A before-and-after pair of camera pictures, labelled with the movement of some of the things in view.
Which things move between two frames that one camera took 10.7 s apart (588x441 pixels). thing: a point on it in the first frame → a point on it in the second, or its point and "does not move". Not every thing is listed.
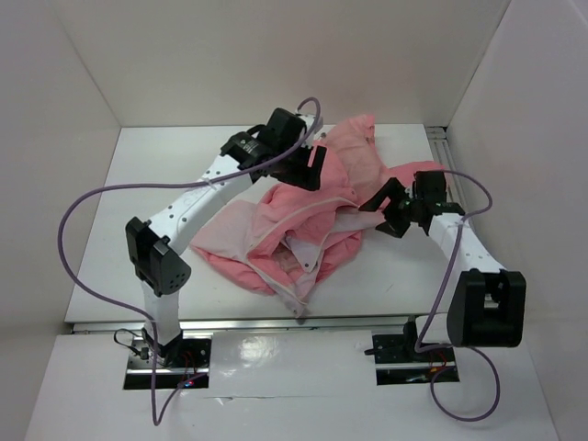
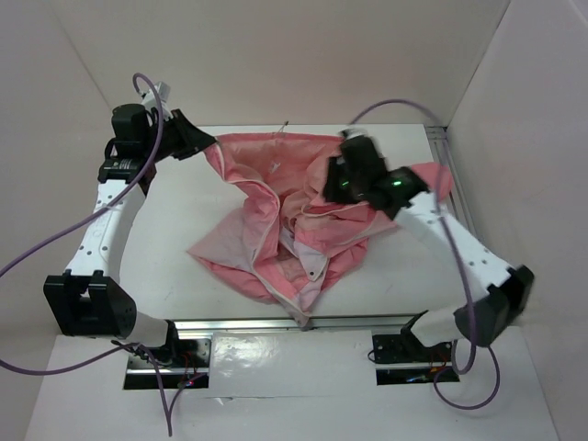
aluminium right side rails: x=440 y=141 does not move
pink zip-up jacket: x=287 y=241 does not move
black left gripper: x=305 y=177 → x=193 y=139
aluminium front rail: x=255 y=324 does not move
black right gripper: x=391 y=188 → x=333 y=192
